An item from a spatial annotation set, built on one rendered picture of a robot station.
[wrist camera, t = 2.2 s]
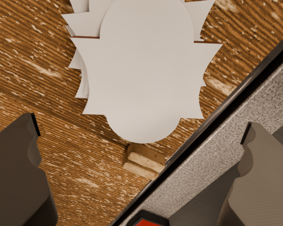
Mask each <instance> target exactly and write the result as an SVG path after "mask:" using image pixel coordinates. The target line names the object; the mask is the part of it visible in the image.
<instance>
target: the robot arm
mask: <svg viewBox="0 0 283 226"><path fill-rule="evenodd" d="M39 136H41V135H40V130H39V127H38V124H37V120H36V117H35V114H34V113H24V114H22V115H21V116H19V117H18V118H17V119H16V120H14V121H13V122H12V123H11V124H9V125H8V126H7V127H6V128H4V129H3V130H2V131H1V132H0V226H56V224H57V222H58V212H57V207H56V204H55V200H54V197H53V194H52V191H51V188H50V185H49V182H48V180H47V177H46V174H45V172H44V171H43V170H42V169H39V168H38V167H39V165H40V163H41V161H42V157H41V155H40V152H39V149H38V146H37V143H36V141H37V139H38V137H39ZM240 144H241V145H243V148H244V153H243V155H242V157H241V160H240V162H239V164H238V170H239V173H240V177H237V178H236V179H235V180H234V181H233V183H232V185H231V188H230V190H229V192H228V194H227V196H226V199H225V201H224V203H223V205H222V208H221V211H220V214H219V217H218V220H217V226H283V145H282V144H281V143H280V142H279V141H278V140H277V139H276V138H275V137H274V136H273V135H272V134H271V133H269V132H268V131H267V130H266V129H265V128H264V127H263V126H262V125H261V124H260V123H258V122H248V124H247V126H246V129H245V132H244V134H243V137H242V140H241V143H240Z"/></svg>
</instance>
